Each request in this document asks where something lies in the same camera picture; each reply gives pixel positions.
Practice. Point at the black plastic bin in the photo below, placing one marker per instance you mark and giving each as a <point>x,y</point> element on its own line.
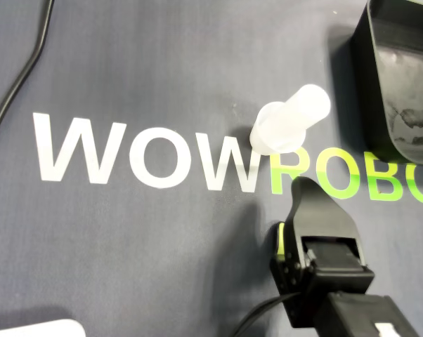
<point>408,70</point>

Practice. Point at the white plastic tube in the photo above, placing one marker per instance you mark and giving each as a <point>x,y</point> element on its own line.
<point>289,119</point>

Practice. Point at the dark grey printed mat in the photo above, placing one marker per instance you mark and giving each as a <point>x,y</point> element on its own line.
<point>127,245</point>

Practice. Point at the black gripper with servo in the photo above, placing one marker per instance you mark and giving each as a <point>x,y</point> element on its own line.
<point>334,267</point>

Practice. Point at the white desk lamp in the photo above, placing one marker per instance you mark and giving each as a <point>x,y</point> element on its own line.
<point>39,330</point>

